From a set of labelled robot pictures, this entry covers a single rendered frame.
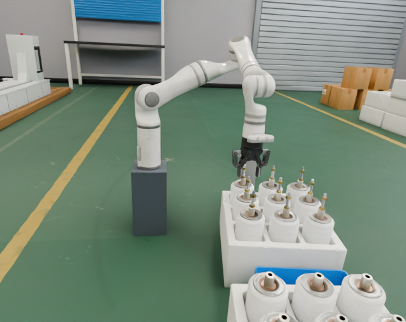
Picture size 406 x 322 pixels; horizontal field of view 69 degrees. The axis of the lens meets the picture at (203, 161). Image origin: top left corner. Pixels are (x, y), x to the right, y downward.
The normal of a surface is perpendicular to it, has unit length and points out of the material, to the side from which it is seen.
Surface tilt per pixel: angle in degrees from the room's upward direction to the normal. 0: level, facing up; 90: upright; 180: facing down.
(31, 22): 90
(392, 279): 0
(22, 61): 78
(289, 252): 90
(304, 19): 90
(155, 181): 90
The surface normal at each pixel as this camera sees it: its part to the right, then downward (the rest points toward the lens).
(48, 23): 0.13, 0.36
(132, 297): 0.04, -0.93
